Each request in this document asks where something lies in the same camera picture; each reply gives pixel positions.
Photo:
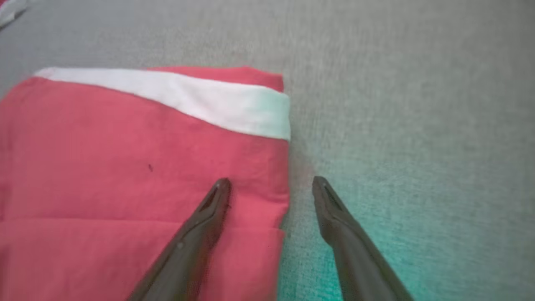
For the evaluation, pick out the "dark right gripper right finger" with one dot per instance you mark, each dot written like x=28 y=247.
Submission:
x=355 y=255

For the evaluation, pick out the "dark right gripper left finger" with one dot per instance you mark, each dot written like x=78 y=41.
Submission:
x=196 y=238

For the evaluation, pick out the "grey sofa seat cushion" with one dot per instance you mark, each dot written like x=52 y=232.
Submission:
x=397 y=104

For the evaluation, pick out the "red shorts with white band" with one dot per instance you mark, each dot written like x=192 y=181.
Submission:
x=104 y=167

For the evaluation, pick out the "red Bulls 23 jersey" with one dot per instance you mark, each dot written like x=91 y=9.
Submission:
x=9 y=10

